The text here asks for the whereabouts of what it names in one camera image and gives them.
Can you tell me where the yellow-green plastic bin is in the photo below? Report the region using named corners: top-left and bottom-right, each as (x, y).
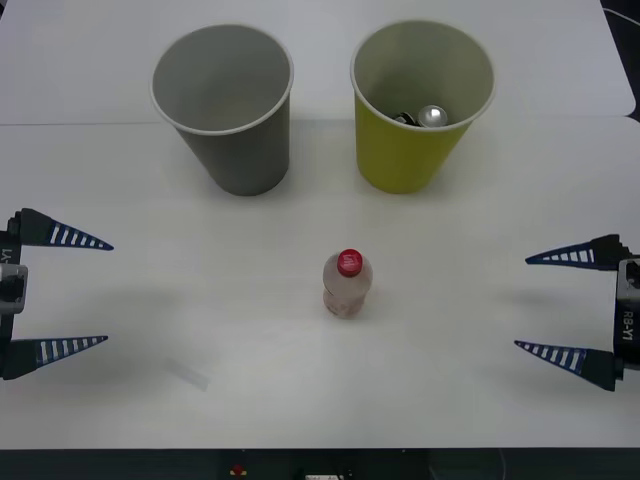
top-left (350, 18), bottom-right (497, 196)

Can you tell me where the grey plastic bin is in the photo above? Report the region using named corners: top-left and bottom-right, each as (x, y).
top-left (149, 23), bottom-right (295, 197)

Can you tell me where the clear bottle with red cap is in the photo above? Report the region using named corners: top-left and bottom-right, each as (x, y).
top-left (322, 247), bottom-right (374, 320)

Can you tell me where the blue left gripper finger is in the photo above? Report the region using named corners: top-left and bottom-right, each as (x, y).
top-left (6, 206), bottom-right (115, 251)
top-left (0, 335), bottom-right (110, 382)

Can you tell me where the thin white cable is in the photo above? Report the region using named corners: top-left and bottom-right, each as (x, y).
top-left (601, 6), bottom-right (640, 25)

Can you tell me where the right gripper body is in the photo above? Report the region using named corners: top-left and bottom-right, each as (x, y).
top-left (613, 246), bottom-right (640, 378)

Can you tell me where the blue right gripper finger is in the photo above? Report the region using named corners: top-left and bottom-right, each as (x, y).
top-left (524, 233), bottom-right (627, 272)
top-left (513, 339), bottom-right (622, 393)

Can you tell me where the silver-topped drink can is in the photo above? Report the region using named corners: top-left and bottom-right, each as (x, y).
top-left (417, 104), bottom-right (449, 128)

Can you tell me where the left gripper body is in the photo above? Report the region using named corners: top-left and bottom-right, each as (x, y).
top-left (0, 229), bottom-right (24, 370)

